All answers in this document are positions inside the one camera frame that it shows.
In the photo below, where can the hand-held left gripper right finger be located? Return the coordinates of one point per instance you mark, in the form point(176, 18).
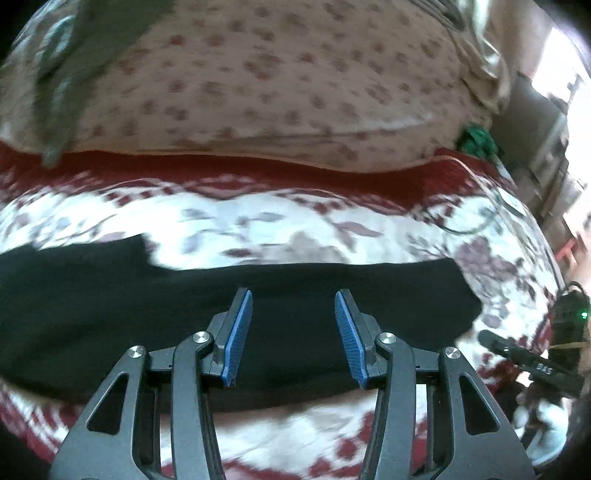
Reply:
point(348, 334)

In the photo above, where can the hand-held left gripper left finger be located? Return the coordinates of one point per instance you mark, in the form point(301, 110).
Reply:
point(238, 332)

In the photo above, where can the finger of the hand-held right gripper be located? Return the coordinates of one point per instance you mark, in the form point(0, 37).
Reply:
point(505, 346)

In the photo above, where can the black pants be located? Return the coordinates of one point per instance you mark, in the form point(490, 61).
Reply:
point(115, 314)

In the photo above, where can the person's right hand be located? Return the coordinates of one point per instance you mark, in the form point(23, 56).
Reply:
point(547, 429)

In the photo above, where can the white floral fleece blanket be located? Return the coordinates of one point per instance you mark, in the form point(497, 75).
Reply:
point(277, 212)

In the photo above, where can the dark wooden furniture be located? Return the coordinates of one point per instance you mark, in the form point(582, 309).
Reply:
point(535, 138)

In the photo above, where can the green crumpled object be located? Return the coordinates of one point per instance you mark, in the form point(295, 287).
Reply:
point(478, 141)

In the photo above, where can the floral beige pillow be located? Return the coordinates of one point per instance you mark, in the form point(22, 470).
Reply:
point(277, 78)

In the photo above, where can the cream satin cloth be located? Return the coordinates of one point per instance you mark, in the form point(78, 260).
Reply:
point(485, 60)

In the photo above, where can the grey-green fleece cloth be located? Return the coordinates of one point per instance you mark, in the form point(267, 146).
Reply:
point(87, 60)

